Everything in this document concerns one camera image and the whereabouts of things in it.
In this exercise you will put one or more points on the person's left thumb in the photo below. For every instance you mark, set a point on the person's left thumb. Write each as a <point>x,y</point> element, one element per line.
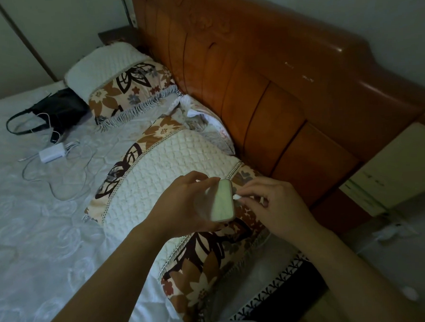
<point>198,178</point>

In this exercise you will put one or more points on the pale yellow nightstand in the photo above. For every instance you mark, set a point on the pale yellow nightstand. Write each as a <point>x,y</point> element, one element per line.
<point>394,171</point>

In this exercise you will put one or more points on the person's right thumb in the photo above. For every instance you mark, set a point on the person's right thumb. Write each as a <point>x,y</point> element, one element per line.
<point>252,199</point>

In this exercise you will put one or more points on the pale green smartphone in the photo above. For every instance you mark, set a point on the pale green smartphone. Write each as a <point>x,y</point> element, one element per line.
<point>222,201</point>

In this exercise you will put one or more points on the person's left forearm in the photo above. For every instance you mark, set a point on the person's left forearm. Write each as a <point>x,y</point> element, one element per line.
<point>108,281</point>

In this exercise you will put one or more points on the black handbag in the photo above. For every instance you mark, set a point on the black handbag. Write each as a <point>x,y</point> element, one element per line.
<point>62,108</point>

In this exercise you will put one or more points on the black white patterned bed trim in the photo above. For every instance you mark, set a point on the black white patterned bed trim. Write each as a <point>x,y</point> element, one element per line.
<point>276,294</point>

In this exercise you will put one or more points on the brown wooden headboard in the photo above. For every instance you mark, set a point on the brown wooden headboard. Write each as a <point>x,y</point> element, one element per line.
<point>265,74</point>

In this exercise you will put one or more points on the person's right hand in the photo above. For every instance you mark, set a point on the person's right hand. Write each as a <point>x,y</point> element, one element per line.
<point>282,212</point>

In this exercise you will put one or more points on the folded light floral cloth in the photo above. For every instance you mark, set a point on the folded light floral cloth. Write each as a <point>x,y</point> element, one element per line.
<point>201,122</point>

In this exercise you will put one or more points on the white embroidered bedsheet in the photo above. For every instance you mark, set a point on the white embroidered bedsheet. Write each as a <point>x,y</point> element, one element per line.
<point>34,228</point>

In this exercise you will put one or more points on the person's right forearm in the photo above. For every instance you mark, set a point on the person's right forearm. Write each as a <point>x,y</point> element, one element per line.
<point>361,282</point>

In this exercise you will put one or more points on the person's left hand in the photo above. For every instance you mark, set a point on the person's left hand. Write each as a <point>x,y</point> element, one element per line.
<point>179,210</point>

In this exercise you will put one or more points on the white power strip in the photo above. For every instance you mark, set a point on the white power strip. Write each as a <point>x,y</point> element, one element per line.
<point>394,232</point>

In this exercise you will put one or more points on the white power adapter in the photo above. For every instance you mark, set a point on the white power adapter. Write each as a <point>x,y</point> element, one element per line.
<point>52,152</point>

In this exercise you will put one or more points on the dark wooden nightstand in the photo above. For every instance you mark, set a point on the dark wooden nightstand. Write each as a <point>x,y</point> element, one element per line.
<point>120,35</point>

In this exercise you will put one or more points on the large floral quilted pillow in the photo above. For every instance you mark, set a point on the large floral quilted pillow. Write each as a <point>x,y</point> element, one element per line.
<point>152,173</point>

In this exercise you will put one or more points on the white wardrobe with brown trim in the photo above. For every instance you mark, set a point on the white wardrobe with brown trim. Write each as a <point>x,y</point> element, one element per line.
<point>49,32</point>

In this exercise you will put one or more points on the small floral quilted pillow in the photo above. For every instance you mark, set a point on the small floral quilted pillow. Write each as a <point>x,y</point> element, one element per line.
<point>104,68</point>

